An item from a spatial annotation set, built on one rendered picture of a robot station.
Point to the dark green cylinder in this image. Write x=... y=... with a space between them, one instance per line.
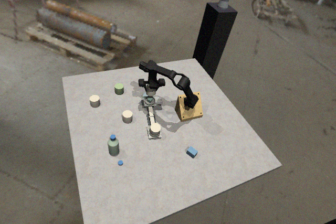
x=119 y=88

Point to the small blue block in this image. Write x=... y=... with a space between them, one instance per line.
x=192 y=152

